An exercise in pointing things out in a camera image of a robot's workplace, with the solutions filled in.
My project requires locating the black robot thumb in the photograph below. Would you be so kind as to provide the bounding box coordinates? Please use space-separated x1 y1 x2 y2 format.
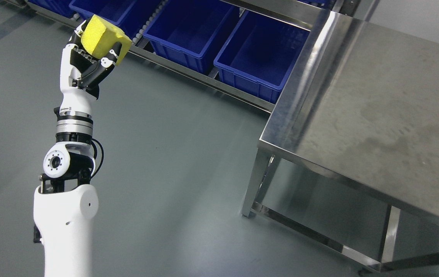
83 42 122 89

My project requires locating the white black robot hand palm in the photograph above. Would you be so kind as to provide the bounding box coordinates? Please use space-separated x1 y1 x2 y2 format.
60 30 106 100

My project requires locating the yellow foam block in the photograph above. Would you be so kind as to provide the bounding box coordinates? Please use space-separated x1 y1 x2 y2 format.
81 15 132 65

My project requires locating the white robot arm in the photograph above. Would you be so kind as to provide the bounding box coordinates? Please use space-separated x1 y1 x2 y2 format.
33 28 122 277

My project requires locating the metal shelf rack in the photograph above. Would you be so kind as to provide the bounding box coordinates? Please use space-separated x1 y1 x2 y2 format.
4 0 378 114

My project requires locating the blue plastic bin left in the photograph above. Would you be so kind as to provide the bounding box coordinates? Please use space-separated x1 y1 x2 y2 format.
69 0 162 39

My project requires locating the blue plastic bin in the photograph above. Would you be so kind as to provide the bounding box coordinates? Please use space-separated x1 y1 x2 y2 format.
69 0 162 39
213 11 310 104
144 0 240 74

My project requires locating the blue plastic bin centre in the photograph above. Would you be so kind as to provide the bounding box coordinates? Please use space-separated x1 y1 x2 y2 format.
144 0 240 74

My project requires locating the blue plastic bin right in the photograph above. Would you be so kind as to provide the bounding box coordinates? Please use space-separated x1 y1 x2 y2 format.
213 11 310 104

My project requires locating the stainless steel table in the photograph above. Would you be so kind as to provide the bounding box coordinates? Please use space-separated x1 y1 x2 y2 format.
241 10 439 276

